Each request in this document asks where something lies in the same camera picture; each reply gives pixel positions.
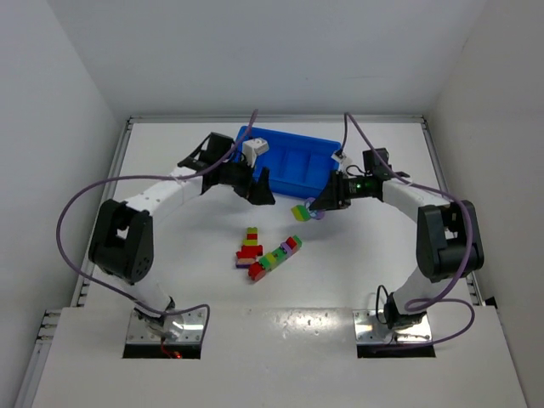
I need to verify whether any lime green lego brick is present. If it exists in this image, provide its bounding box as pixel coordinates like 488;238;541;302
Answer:
291;204;311;222

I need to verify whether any red lime lego stack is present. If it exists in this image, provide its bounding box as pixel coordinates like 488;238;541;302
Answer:
235;227;264;269

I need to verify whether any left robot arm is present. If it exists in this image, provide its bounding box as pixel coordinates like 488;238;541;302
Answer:
88;133;275;339

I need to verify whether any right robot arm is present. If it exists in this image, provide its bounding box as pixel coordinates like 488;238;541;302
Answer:
309;148;485;330

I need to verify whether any blue divided plastic bin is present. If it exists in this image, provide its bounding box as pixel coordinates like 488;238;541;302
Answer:
250;127;341;199

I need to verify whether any long lego brick row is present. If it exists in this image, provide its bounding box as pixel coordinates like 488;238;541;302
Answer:
247;235;303;282

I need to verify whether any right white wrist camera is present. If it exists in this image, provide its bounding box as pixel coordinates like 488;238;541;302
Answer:
331;149;353;173

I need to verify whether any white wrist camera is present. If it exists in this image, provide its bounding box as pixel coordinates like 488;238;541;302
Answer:
331;149;353;173
241;138;269;167

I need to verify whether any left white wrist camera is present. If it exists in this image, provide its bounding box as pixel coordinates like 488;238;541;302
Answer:
241;138;269;167

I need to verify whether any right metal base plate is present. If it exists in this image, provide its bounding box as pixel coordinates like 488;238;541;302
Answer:
353;309;433;346

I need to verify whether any metal base plate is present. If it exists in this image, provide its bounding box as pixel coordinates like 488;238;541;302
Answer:
353;309;433;346
126;308;208;346

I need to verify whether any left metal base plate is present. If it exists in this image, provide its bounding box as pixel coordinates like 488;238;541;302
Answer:
126;308;208;346

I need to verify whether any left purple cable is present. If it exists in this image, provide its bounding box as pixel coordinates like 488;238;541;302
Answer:
55;109;259;341

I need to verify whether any right aluminium rail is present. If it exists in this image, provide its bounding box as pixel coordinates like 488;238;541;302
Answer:
422;120;485;306

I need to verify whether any aluminium rail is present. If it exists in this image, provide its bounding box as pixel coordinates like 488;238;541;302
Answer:
422;120;485;306
56;118;133;307

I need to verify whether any left aluminium rail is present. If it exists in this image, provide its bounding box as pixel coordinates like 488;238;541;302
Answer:
56;118;133;307

